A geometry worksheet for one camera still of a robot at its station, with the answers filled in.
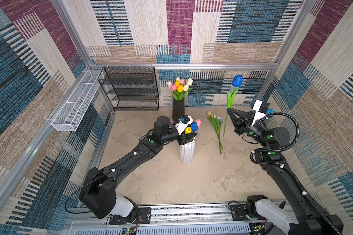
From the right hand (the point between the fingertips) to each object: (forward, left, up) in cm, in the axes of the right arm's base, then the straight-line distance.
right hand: (227, 111), depth 61 cm
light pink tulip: (+38, +16, -12) cm, 43 cm away
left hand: (+4, +12, -15) cm, 20 cm away
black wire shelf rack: (+49, +53, -25) cm, 76 cm away
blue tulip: (0, +13, -10) cm, 16 cm away
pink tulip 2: (+31, +22, -10) cm, 40 cm away
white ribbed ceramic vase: (-4, +16, -26) cm, 31 cm away
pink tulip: (+4, +10, -11) cm, 15 cm away
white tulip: (+38, +19, -10) cm, 43 cm away
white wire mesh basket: (+8, +72, -8) cm, 73 cm away
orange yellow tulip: (+35, +20, -11) cm, 42 cm away
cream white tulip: (+34, +12, -10) cm, 37 cm away
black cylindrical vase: (+32, +19, -31) cm, 49 cm away
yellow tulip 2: (+27, -8, -40) cm, 49 cm away
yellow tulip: (+31, +18, -12) cm, 37 cm away
